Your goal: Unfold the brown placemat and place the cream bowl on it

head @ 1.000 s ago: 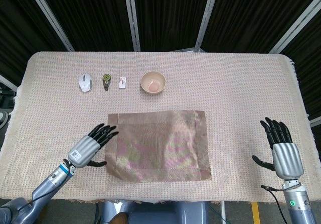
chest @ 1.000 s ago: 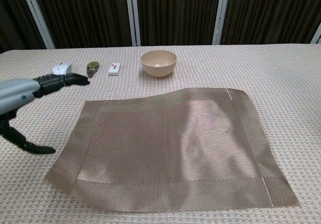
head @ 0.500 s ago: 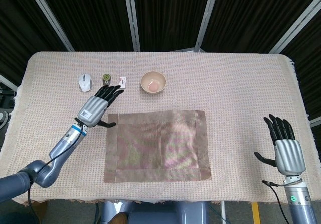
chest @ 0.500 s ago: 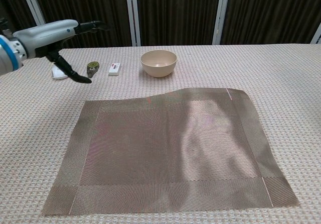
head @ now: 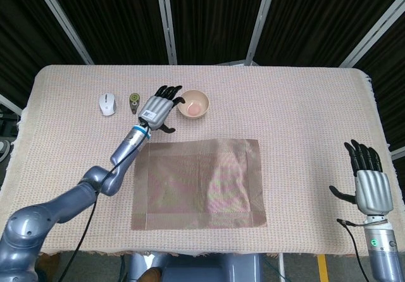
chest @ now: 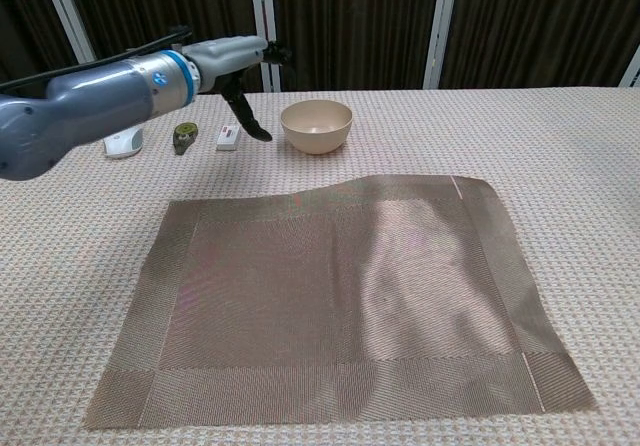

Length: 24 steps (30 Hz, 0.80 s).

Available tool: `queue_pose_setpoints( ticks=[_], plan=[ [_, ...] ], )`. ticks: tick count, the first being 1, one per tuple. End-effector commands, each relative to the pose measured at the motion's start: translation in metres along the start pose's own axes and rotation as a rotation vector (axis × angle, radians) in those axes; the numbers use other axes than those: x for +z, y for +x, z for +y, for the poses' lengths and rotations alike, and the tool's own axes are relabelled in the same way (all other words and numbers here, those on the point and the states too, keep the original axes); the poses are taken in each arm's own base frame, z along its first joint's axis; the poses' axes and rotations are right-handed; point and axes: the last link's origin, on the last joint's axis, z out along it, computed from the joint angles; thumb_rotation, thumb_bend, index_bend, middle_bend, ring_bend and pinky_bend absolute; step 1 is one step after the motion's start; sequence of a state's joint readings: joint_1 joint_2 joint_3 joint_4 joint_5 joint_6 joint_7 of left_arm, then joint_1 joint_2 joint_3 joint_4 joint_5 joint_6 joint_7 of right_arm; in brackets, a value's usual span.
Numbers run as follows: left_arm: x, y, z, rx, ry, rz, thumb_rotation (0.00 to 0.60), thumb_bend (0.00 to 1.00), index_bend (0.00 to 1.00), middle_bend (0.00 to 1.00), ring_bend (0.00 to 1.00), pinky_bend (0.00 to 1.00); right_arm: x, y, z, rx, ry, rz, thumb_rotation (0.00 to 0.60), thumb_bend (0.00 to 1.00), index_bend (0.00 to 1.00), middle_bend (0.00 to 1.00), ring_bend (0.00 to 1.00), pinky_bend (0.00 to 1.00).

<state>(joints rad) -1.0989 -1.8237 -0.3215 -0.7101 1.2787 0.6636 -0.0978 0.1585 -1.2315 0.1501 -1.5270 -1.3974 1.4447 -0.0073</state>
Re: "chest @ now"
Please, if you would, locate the dark pleated curtain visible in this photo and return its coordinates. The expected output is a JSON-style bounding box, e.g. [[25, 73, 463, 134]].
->
[[0, 0, 640, 98]]

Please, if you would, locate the beige woven tablecloth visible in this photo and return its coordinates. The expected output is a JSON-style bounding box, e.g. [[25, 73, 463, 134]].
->
[[0, 85, 640, 446]]

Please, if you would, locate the beige bowl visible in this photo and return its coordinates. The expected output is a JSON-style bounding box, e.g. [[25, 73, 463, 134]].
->
[[279, 100, 354, 156]]

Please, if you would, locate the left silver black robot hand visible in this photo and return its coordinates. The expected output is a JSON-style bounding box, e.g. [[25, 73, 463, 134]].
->
[[182, 35, 291, 142]]

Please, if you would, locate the white metal frame post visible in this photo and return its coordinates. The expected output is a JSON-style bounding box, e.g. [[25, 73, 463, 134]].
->
[[248, 0, 281, 93], [618, 48, 640, 89], [38, 0, 97, 65], [422, 0, 460, 91]]

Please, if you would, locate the green correction tape dispenser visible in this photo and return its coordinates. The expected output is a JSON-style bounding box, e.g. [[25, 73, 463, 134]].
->
[[172, 121, 199, 157]]

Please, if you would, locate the white eraser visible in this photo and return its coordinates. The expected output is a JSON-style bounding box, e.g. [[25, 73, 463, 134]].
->
[[216, 124, 245, 153]]

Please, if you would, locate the white computer mouse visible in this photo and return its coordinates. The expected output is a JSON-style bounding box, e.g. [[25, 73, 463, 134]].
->
[[102, 128, 145, 160]]

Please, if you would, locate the brown woven placemat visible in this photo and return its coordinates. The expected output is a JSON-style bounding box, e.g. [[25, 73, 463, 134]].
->
[[82, 174, 599, 417]]

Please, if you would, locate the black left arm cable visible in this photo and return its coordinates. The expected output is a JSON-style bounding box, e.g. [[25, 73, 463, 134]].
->
[[0, 24, 194, 93]]

